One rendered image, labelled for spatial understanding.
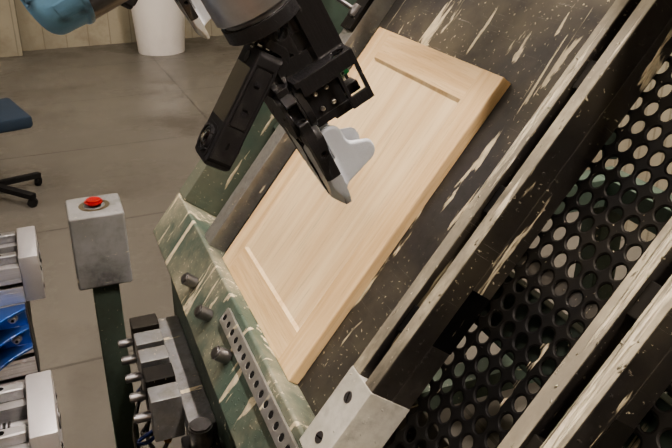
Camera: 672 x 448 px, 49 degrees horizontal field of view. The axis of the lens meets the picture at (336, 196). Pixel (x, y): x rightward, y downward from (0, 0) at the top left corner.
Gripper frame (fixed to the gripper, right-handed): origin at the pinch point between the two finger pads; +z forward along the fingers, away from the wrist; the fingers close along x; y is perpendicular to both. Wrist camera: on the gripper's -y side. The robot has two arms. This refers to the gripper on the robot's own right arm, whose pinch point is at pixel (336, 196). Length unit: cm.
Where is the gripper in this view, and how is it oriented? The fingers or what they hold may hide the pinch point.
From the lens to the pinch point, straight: 73.3
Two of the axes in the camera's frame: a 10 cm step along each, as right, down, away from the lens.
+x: -3.9, -3.6, 8.5
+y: 8.2, -5.6, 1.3
